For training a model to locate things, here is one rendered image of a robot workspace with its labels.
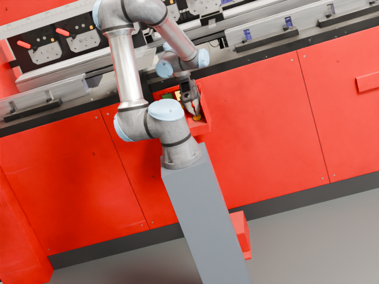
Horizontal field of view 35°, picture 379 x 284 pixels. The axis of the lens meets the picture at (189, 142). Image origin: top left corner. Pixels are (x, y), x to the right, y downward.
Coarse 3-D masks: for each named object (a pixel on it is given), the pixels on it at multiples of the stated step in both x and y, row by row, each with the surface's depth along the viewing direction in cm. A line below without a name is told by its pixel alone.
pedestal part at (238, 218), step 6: (234, 216) 299; (240, 216) 297; (234, 222) 294; (240, 222) 292; (246, 222) 304; (234, 228) 289; (240, 228) 288; (246, 228) 297; (240, 234) 284; (246, 234) 290; (240, 240) 286; (246, 240) 286; (240, 246) 287; (246, 246) 287; (246, 252) 287; (246, 258) 284
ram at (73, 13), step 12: (0, 0) 277; (12, 0) 277; (24, 0) 277; (36, 0) 277; (48, 0) 276; (60, 0) 276; (72, 0) 276; (0, 12) 280; (12, 12) 279; (24, 12) 279; (36, 12) 279; (72, 12) 279; (84, 12) 278; (0, 24) 282; (36, 24) 282; (48, 24) 281; (0, 36) 285
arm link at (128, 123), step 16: (96, 0) 215; (112, 0) 210; (96, 16) 213; (112, 16) 211; (128, 16) 210; (112, 32) 212; (128, 32) 214; (112, 48) 215; (128, 48) 215; (128, 64) 215; (128, 80) 215; (128, 96) 216; (128, 112) 215; (128, 128) 216; (144, 128) 214
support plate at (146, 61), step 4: (152, 48) 287; (148, 52) 283; (152, 52) 280; (144, 56) 279; (148, 56) 276; (152, 56) 274; (136, 60) 277; (140, 60) 275; (144, 60) 273; (148, 60) 270; (152, 60) 269; (140, 64) 269; (144, 64) 267; (148, 64) 265; (140, 68) 264; (144, 68) 264
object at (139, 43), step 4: (140, 32) 285; (132, 36) 286; (136, 36) 286; (140, 36) 286; (136, 40) 287; (140, 40) 287; (144, 40) 287; (136, 44) 287; (140, 44) 287; (144, 44) 287; (136, 48) 289; (140, 48) 289; (144, 48) 289
